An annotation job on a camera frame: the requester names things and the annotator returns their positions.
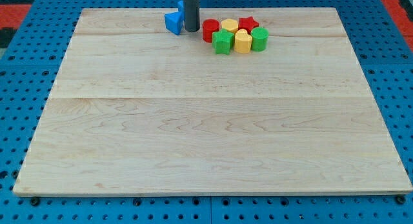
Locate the yellow heart block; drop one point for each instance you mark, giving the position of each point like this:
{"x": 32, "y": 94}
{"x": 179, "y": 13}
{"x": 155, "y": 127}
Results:
{"x": 242, "y": 41}

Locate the green circle block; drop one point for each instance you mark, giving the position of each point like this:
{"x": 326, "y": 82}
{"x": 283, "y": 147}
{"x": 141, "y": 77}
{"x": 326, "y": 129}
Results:
{"x": 259, "y": 39}

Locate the green star block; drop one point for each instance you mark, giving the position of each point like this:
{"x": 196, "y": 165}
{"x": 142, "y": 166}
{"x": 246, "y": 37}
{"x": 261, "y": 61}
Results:
{"x": 222, "y": 42}

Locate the wooden board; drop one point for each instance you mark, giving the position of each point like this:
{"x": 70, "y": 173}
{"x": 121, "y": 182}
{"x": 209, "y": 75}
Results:
{"x": 136, "y": 111}

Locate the red cylinder block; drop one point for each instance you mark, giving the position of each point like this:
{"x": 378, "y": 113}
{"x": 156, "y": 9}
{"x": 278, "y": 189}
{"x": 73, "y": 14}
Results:
{"x": 209, "y": 26}

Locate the yellow hexagon block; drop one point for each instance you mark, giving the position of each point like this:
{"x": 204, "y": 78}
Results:
{"x": 231, "y": 25}

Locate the blue triangle block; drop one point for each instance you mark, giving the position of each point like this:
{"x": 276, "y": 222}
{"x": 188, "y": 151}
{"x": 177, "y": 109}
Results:
{"x": 174, "y": 22}

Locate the red star block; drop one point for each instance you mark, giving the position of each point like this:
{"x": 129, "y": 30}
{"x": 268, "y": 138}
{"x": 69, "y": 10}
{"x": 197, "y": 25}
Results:
{"x": 247, "y": 23}

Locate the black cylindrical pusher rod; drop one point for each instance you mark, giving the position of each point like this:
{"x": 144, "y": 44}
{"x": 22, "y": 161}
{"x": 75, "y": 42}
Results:
{"x": 192, "y": 20}

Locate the blue perforated table frame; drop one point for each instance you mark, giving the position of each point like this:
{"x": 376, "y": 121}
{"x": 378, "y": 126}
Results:
{"x": 31, "y": 61}

